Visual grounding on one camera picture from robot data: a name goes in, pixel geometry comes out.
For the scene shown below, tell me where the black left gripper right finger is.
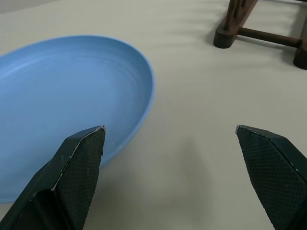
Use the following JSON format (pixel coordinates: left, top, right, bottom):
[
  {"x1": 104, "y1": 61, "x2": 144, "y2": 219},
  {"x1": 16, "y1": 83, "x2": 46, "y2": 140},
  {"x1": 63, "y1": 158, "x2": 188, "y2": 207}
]
[{"x1": 236, "y1": 125, "x2": 307, "y2": 230}]

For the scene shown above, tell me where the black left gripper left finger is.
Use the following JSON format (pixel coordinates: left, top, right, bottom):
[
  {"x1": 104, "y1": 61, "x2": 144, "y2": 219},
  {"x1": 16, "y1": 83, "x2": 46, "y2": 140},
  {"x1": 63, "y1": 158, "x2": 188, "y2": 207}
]
[{"x1": 0, "y1": 125, "x2": 106, "y2": 230}]

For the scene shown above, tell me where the blue plate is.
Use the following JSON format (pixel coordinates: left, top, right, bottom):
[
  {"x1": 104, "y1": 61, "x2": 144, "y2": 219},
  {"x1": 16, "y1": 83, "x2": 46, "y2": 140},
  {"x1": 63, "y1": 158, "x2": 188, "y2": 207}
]
[{"x1": 0, "y1": 35, "x2": 156, "y2": 205}]

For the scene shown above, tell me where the wooden dish rack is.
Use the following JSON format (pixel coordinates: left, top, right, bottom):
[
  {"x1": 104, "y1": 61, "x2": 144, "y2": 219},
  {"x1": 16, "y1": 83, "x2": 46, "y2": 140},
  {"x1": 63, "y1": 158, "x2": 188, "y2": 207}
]
[{"x1": 213, "y1": 0, "x2": 307, "y2": 70}]

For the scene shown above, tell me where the cream table sheet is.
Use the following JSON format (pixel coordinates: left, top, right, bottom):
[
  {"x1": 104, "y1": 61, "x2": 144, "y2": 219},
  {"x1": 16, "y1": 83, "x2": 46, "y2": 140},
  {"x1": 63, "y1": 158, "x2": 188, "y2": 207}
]
[{"x1": 0, "y1": 0, "x2": 307, "y2": 230}]

